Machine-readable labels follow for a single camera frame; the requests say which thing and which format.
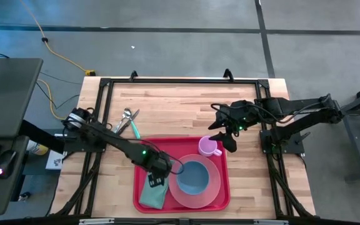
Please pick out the green cloth napkin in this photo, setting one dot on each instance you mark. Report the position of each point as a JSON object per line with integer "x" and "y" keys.
{"x": 153, "y": 197}

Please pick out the white box with code print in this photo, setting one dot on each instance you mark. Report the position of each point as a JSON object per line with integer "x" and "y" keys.
{"x": 55, "y": 160}

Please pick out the grey desk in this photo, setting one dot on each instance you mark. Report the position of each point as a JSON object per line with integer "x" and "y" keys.
{"x": 8, "y": 103}

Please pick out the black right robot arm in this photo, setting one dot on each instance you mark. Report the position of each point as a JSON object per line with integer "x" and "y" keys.
{"x": 292, "y": 107}

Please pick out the black diagonal desk strut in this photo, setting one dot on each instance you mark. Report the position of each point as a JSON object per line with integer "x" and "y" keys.
{"x": 39, "y": 136}

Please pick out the coral pink plate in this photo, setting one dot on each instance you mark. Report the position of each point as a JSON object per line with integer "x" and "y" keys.
{"x": 214, "y": 184}

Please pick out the red plastic tray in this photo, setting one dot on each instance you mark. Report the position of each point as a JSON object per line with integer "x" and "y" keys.
{"x": 183, "y": 145}

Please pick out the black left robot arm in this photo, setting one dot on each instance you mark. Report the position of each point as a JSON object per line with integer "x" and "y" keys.
{"x": 105, "y": 137}

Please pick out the blue-grey bowl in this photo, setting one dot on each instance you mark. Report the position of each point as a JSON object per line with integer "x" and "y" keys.
{"x": 193, "y": 178}

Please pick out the black rig bar, silver brackets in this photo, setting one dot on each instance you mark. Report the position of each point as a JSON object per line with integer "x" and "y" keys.
{"x": 183, "y": 221}

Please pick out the black aluminium table frame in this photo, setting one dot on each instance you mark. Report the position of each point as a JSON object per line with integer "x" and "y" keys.
{"x": 183, "y": 80}

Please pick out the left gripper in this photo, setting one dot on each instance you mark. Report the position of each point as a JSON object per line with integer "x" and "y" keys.
{"x": 155, "y": 164}

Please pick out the pink ribbed mug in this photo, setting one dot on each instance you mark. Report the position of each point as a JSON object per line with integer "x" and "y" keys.
{"x": 207, "y": 146}

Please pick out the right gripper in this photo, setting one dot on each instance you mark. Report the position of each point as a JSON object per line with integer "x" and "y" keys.
{"x": 241, "y": 115}

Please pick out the yellow and white container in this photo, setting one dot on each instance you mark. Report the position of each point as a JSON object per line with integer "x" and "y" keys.
{"x": 37, "y": 148}

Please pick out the black computer mouse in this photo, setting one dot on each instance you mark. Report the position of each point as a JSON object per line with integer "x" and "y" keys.
{"x": 6, "y": 164}

